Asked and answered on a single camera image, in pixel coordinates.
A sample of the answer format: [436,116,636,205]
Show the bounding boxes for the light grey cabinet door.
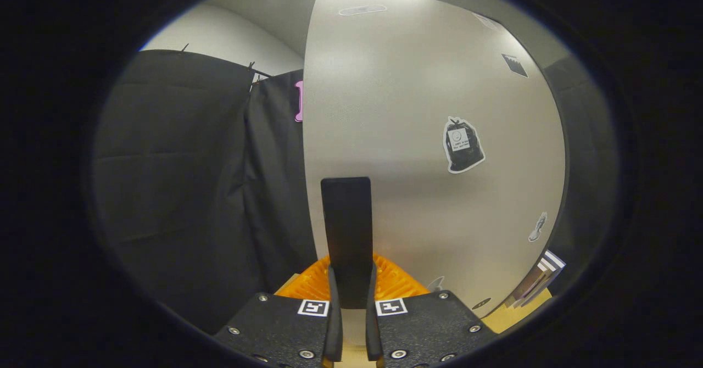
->
[302,0,567,319]

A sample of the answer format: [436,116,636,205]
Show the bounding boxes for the black door handle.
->
[321,177,374,309]

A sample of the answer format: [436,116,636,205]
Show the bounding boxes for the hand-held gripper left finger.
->
[213,255,344,368]

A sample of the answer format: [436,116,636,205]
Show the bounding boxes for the black backdrop cloth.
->
[91,49,616,336]

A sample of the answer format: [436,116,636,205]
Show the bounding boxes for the mauve cover book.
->
[508,272,542,308]

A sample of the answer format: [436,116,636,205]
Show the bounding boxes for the beige cover book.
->
[516,261,555,307]

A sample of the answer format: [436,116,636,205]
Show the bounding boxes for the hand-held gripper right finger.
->
[365,254,498,368]

